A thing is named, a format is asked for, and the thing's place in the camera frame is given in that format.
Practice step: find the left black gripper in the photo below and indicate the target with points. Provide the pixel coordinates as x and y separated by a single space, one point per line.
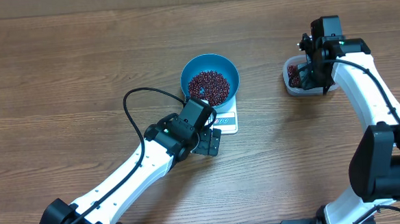
204 146

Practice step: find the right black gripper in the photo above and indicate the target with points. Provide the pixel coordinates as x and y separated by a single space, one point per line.
307 82

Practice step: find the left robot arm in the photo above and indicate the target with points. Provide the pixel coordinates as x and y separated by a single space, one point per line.
162 145

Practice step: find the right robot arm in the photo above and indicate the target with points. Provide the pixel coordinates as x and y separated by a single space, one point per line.
374 171

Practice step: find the white digital kitchen scale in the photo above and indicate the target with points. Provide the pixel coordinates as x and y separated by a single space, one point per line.
226 117

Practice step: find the red beans in bowl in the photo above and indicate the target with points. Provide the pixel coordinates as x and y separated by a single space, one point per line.
210 86

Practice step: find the blue metal bowl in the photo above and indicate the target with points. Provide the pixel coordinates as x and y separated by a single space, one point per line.
211 62

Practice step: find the clear plastic food container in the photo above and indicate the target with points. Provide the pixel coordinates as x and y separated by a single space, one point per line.
299 92

